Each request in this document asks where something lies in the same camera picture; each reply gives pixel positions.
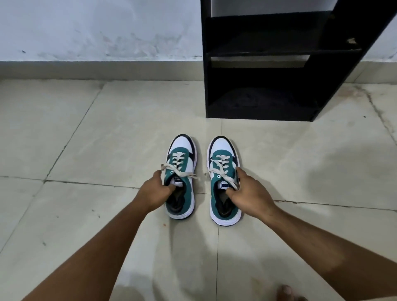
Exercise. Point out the person's right foot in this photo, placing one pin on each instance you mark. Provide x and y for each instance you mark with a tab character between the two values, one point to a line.
287	293

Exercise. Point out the teal white sneaker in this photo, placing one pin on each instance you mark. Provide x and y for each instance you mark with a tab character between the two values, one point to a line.
221	145
181	144

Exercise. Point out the person's right hand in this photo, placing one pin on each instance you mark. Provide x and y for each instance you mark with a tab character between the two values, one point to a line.
252	201

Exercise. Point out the person's right forearm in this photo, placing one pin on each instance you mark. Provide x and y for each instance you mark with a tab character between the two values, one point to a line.
335	257

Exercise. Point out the person's left hand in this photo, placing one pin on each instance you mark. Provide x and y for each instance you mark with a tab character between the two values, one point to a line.
153	195

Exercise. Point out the person's left forearm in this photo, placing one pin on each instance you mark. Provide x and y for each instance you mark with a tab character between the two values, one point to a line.
93	260

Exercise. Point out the black shoe rack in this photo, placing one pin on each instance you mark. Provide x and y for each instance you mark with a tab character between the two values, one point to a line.
263	102

